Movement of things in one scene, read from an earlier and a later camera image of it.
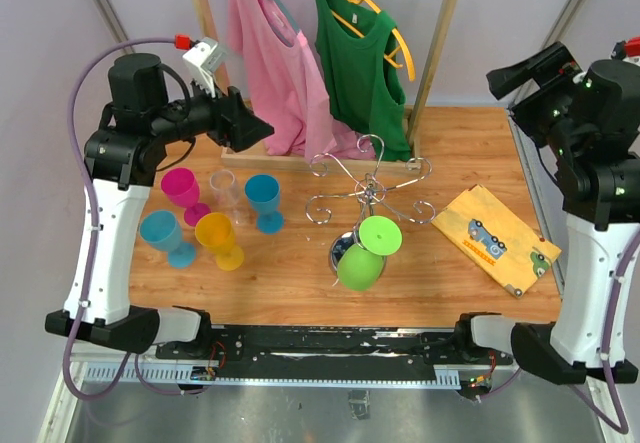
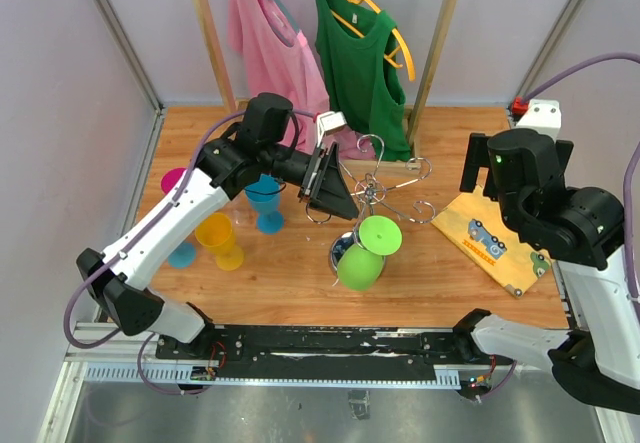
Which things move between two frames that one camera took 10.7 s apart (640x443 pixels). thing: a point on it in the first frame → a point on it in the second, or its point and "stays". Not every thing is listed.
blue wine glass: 264,192 stays
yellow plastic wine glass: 215,232 stays
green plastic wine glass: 360,264 stays
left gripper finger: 246,126 → 331,192
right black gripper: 548,64 → 478,156
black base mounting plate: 323,351 stays
